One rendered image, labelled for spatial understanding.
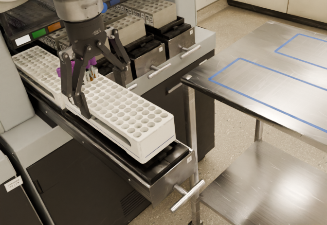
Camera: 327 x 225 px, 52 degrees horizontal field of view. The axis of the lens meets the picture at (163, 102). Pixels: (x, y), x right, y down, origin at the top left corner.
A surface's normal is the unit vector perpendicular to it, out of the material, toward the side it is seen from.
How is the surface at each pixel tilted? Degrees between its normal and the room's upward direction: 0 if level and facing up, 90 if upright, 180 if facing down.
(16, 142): 0
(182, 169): 90
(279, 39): 0
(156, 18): 90
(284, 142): 0
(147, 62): 90
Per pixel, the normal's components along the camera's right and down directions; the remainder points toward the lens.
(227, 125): -0.09, -0.79
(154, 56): 0.70, 0.39
